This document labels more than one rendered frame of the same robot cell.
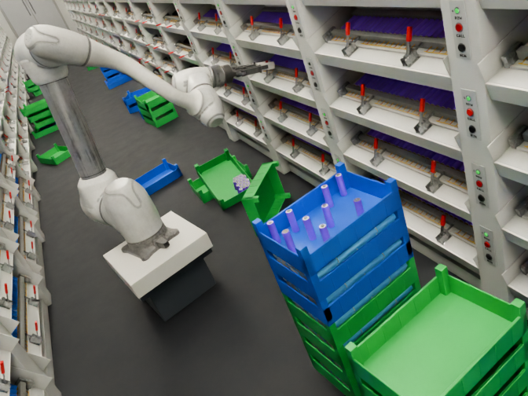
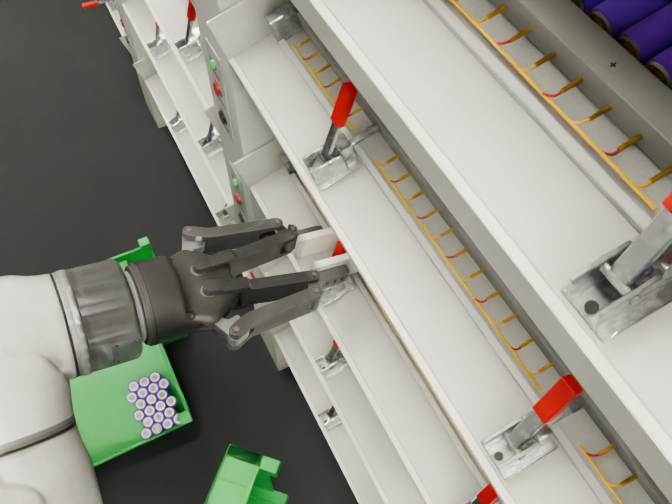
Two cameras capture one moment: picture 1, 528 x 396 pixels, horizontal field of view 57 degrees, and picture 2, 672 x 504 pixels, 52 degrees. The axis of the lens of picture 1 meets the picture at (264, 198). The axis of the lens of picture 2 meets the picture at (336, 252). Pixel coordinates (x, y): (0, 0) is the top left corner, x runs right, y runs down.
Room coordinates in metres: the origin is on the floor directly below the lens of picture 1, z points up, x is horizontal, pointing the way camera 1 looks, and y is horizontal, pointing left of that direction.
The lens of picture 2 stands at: (1.72, -0.14, 1.18)
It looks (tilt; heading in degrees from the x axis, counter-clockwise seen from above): 56 degrees down; 349
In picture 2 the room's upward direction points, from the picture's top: straight up
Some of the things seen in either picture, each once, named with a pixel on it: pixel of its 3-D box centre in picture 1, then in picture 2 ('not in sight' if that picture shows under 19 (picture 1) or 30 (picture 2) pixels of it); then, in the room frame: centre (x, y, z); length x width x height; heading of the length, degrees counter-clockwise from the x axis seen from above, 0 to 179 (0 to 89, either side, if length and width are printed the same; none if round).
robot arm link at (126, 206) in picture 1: (129, 207); not in sight; (1.67, 0.48, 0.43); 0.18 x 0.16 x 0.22; 38
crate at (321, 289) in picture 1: (334, 239); not in sight; (0.99, -0.13, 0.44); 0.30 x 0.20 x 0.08; 114
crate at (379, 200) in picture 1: (326, 214); not in sight; (0.99, -0.13, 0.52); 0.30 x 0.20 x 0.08; 114
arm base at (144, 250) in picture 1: (150, 237); not in sight; (1.64, 0.46, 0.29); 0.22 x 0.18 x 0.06; 36
